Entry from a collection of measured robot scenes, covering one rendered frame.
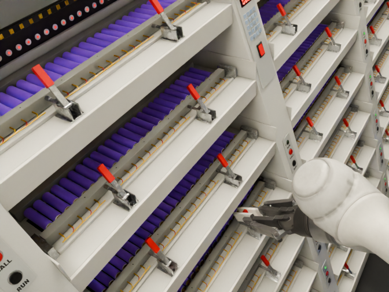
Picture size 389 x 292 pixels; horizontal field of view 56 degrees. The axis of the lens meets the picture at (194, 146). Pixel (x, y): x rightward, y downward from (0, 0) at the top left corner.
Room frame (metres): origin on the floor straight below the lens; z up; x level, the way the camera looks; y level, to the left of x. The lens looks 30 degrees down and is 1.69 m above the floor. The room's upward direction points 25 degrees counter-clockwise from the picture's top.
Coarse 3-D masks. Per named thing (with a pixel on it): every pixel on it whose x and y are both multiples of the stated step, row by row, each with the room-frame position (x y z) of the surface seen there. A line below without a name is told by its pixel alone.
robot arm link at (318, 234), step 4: (308, 220) 0.55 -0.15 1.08; (312, 220) 0.54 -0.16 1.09; (312, 224) 0.54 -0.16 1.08; (312, 228) 0.53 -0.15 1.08; (316, 228) 0.53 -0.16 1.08; (320, 228) 0.52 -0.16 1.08; (312, 232) 0.53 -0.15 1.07; (316, 232) 0.53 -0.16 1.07; (320, 232) 0.52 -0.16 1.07; (324, 232) 0.51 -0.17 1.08; (312, 236) 0.53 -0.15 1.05; (316, 236) 0.53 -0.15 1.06; (320, 236) 0.52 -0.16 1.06; (324, 236) 0.51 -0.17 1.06; (328, 236) 0.50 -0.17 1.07; (332, 236) 0.50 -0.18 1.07; (316, 240) 0.53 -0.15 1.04; (320, 240) 0.52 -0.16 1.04; (324, 240) 0.52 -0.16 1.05; (328, 240) 0.51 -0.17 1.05; (332, 240) 0.50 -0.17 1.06; (336, 244) 0.50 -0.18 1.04
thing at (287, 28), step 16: (272, 0) 1.18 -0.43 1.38; (288, 0) 1.16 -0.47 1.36; (304, 0) 1.17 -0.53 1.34; (320, 0) 1.15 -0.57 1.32; (336, 0) 1.19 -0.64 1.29; (272, 16) 1.08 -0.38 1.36; (288, 16) 1.09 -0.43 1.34; (304, 16) 1.07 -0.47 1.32; (320, 16) 1.09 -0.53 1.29; (272, 32) 1.02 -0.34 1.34; (288, 32) 0.99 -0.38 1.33; (304, 32) 1.01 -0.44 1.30; (272, 48) 0.87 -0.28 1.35; (288, 48) 0.94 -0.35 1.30
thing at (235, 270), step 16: (272, 176) 0.85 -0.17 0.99; (288, 192) 0.82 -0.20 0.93; (240, 224) 0.76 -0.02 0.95; (256, 240) 0.70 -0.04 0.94; (224, 256) 0.68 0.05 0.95; (240, 256) 0.67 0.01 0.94; (256, 256) 0.68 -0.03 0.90; (224, 272) 0.64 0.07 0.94; (240, 272) 0.63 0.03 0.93; (224, 288) 0.60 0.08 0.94
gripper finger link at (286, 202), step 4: (268, 200) 0.71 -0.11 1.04; (272, 200) 0.70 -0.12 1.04; (276, 200) 0.69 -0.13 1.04; (280, 200) 0.69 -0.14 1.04; (284, 200) 0.68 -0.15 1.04; (288, 200) 0.67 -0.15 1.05; (292, 200) 0.66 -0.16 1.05; (264, 204) 0.71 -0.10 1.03; (268, 204) 0.70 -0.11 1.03; (272, 204) 0.69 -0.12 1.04; (276, 204) 0.69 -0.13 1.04; (280, 204) 0.68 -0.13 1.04; (284, 204) 0.67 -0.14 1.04; (288, 204) 0.67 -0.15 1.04
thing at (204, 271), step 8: (256, 184) 0.85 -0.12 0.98; (264, 184) 0.85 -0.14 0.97; (256, 192) 0.83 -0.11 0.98; (248, 200) 0.81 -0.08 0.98; (256, 200) 0.81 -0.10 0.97; (232, 224) 0.75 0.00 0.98; (232, 232) 0.73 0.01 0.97; (224, 240) 0.71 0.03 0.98; (216, 248) 0.69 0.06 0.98; (224, 248) 0.70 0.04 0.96; (208, 256) 0.68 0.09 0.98; (216, 256) 0.67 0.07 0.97; (208, 264) 0.66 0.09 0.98; (200, 272) 0.64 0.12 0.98; (208, 272) 0.65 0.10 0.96; (192, 280) 0.63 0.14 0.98; (200, 280) 0.62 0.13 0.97; (192, 288) 0.61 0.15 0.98
